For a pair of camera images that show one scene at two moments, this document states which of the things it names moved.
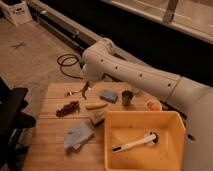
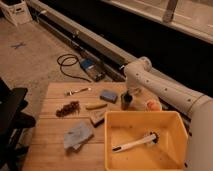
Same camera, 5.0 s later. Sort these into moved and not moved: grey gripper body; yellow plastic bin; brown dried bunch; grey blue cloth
Moved: grey gripper body
Not moved: grey blue cloth; brown dried bunch; yellow plastic bin
